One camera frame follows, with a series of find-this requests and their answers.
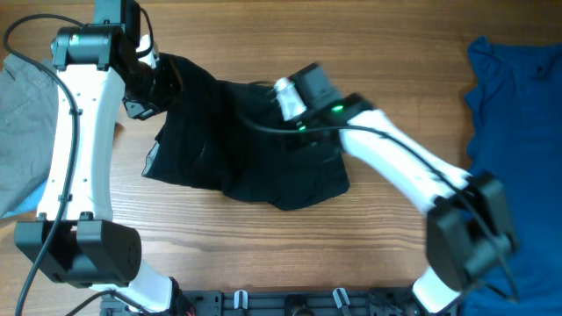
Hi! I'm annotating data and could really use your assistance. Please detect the black t-shirt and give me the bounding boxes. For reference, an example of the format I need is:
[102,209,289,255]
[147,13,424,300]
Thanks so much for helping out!
[142,54,349,211]

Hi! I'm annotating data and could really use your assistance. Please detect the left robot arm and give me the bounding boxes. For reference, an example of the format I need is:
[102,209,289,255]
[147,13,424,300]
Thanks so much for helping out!
[14,1,193,315]

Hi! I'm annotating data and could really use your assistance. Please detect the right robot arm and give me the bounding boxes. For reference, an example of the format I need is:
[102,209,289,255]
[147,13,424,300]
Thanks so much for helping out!
[274,63,520,315]

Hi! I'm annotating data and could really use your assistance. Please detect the grey folded trousers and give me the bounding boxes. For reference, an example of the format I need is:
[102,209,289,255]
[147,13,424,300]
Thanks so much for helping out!
[1,54,58,216]

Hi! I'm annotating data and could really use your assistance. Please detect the light blue jeans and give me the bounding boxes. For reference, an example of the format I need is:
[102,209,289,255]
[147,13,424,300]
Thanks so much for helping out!
[2,180,47,219]

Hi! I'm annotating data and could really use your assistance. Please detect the blue shirt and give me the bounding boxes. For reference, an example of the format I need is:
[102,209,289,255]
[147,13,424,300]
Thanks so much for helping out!
[463,37,561,315]

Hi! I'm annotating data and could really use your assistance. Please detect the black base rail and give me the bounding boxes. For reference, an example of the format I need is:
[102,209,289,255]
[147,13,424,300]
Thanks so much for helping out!
[99,287,422,316]

